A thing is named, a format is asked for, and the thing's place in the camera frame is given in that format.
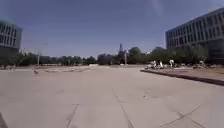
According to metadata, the pale lamp pole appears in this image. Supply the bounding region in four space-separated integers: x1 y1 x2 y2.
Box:
123 49 129 66
36 52 41 67

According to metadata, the slim dark tower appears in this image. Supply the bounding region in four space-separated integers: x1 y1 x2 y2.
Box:
118 43 125 57

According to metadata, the grey concrete slab plaza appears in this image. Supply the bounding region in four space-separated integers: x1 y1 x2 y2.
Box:
0 65 224 128

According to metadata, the distant row of dark trees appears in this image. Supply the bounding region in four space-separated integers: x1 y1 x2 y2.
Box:
0 49 130 67

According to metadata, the row of green trees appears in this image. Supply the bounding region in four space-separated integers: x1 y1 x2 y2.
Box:
127 44 210 66

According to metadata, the raised kerbed dirt bed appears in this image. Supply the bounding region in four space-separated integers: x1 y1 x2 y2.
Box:
139 66 224 87

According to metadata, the long grey multi-storey building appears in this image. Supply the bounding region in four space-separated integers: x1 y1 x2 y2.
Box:
165 7 224 65

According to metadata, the low grey glazed building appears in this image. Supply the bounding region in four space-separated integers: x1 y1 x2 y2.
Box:
0 20 24 66

